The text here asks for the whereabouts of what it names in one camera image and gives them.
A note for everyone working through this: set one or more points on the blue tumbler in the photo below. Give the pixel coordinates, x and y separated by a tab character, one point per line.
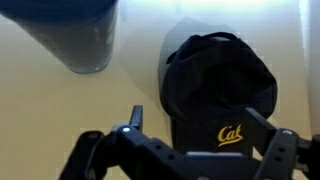
76	40

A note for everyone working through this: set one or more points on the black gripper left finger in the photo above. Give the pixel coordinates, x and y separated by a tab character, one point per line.
133	150

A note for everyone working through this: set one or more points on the black cap with yellow lettering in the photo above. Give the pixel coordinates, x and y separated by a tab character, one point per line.
216	83

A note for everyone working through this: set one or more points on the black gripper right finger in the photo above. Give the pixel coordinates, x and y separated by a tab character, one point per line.
283	150

